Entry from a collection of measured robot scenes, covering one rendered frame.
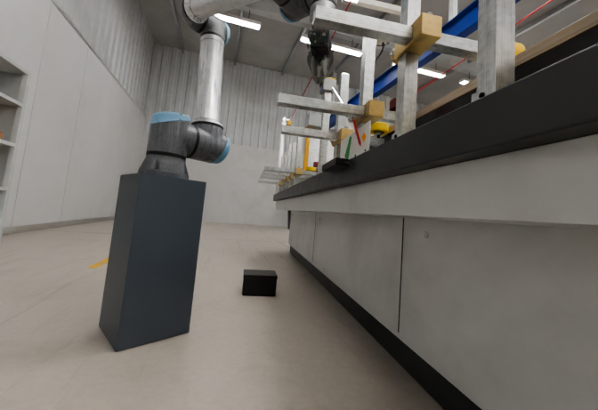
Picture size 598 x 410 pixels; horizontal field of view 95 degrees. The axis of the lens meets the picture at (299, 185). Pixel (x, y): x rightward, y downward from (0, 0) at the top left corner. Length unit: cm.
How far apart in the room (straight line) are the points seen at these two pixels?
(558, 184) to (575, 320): 31
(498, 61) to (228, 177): 819
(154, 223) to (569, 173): 108
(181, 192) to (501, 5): 104
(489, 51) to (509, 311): 52
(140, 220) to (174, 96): 814
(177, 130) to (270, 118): 788
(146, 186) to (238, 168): 750
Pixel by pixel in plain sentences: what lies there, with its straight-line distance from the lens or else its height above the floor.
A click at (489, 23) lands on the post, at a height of 83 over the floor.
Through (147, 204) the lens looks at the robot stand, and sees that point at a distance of 111.
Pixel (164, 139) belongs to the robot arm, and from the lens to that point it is 121.
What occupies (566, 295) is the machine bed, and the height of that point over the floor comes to 40.
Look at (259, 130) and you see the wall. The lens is 889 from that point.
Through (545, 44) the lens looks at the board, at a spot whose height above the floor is 89.
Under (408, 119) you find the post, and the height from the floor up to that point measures 75.
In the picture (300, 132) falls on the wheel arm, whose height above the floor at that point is 82.
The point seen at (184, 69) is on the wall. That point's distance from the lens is 942.
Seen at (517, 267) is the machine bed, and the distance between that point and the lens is 75.
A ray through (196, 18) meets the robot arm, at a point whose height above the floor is 133.
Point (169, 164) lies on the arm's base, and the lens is 119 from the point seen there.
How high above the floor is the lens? 51
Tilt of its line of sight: 5 degrees up
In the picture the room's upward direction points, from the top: 5 degrees clockwise
